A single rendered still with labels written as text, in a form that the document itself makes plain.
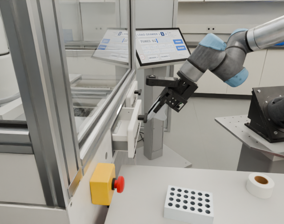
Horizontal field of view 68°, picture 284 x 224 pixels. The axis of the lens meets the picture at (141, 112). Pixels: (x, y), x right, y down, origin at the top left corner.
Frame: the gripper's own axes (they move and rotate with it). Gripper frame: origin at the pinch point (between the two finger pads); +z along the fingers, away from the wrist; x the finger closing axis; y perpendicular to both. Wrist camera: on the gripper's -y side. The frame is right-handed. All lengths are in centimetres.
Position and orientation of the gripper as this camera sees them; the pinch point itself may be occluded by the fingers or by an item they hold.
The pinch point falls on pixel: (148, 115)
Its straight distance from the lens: 79.8
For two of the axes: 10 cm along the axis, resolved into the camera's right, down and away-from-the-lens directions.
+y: 8.2, 5.6, 1.6
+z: -5.7, 7.3, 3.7
